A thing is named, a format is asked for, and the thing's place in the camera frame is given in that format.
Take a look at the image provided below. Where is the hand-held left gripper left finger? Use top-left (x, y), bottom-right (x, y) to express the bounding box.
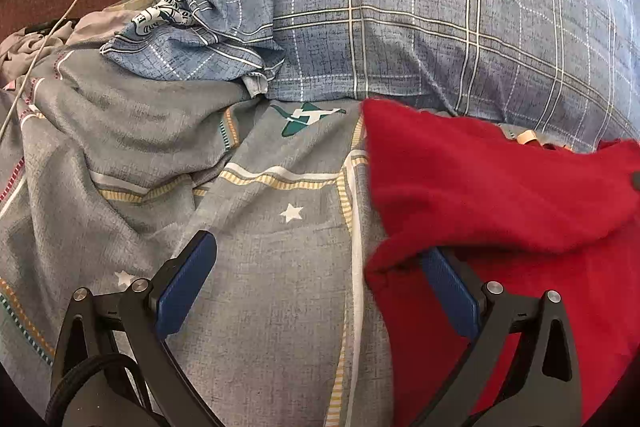
top-left (47, 231), bottom-right (226, 427)

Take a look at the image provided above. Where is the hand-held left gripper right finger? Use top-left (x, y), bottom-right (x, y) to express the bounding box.
top-left (405, 247), bottom-right (583, 427)

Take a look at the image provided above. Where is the red fuzzy garment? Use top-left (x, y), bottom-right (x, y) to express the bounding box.
top-left (361, 98), bottom-right (640, 427)

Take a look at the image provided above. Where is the grey printed bed sheet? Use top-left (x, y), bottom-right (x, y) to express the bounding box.
top-left (0, 14), bottom-right (401, 427)

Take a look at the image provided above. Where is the black strap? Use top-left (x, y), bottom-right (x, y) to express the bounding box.
top-left (45, 353), bottom-right (157, 427)

